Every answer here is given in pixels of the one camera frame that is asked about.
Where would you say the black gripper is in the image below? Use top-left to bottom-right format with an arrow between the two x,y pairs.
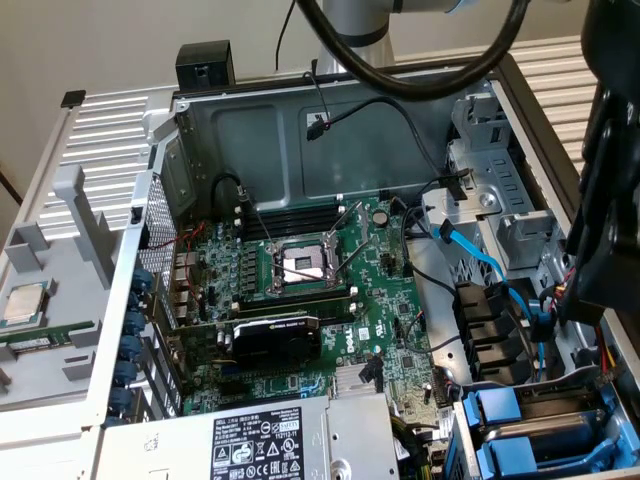
558,0 -> 640,327

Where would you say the blue SATA wire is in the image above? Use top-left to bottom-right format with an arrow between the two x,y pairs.
437,222 -> 557,382

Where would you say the red yellow power wire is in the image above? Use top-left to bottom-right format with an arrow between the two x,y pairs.
542,269 -> 617,375

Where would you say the blue plastic disk carrier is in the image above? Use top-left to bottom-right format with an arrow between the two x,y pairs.
474,424 -> 629,476

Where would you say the hard drive in blue caddy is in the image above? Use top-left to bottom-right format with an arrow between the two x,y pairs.
452,364 -> 640,480

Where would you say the green motherboard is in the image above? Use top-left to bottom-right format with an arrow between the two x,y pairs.
169,194 -> 451,441

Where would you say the metal socket cover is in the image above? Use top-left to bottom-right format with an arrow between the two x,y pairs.
324,199 -> 371,250

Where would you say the CPU socket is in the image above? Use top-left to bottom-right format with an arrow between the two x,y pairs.
264,234 -> 351,296

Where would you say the silver finned heatsink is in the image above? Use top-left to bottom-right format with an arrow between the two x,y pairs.
333,367 -> 371,396

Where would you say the metal locking lever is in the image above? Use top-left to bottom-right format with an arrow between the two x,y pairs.
238,187 -> 275,249

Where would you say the black graphics card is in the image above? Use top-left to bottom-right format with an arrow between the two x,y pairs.
164,312 -> 324,374

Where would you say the open black PC case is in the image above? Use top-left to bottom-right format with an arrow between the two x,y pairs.
82,51 -> 640,480

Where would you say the black box behind case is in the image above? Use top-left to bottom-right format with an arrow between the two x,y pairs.
175,40 -> 236,94

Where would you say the grey power supply unit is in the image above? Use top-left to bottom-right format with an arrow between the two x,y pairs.
97,392 -> 401,480

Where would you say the grey parts rack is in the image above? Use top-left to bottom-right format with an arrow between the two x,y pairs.
0,164 -> 126,414

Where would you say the green RAM stick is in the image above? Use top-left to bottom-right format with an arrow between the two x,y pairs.
0,321 -> 97,355

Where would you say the silver CPU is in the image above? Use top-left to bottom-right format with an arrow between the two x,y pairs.
1,282 -> 52,331

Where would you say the black plastic cable holder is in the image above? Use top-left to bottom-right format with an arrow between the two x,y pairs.
452,281 -> 531,386

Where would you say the black wire with connector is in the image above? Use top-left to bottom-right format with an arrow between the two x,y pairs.
304,97 -> 474,202

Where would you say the thin red black wire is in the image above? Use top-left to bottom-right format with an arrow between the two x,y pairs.
302,69 -> 334,131

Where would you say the thin black wall cable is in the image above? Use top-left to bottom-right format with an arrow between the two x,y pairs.
274,0 -> 298,71

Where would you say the black looped wire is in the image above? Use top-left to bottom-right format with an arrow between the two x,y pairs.
211,172 -> 251,211

